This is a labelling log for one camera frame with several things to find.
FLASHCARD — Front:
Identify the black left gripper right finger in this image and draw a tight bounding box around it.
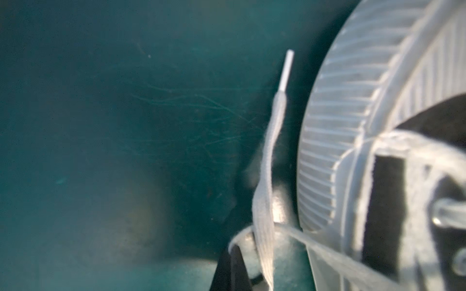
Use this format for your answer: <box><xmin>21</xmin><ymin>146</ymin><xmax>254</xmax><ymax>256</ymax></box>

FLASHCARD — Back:
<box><xmin>231</xmin><ymin>244</ymin><xmax>252</xmax><ymax>291</ymax></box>

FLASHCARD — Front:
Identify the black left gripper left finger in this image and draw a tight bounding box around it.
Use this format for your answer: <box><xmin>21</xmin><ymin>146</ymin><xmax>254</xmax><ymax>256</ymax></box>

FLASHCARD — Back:
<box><xmin>209</xmin><ymin>249</ymin><xmax>231</xmax><ymax>291</ymax></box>

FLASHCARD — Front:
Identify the white shoelace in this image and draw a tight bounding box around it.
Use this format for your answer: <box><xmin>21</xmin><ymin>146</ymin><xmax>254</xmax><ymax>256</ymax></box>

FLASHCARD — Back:
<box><xmin>228</xmin><ymin>49</ymin><xmax>402</xmax><ymax>291</ymax></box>

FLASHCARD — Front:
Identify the black white canvas sneaker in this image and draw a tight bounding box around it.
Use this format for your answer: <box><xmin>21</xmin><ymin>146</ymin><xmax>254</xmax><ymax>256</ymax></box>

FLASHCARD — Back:
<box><xmin>297</xmin><ymin>1</ymin><xmax>466</xmax><ymax>291</ymax></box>

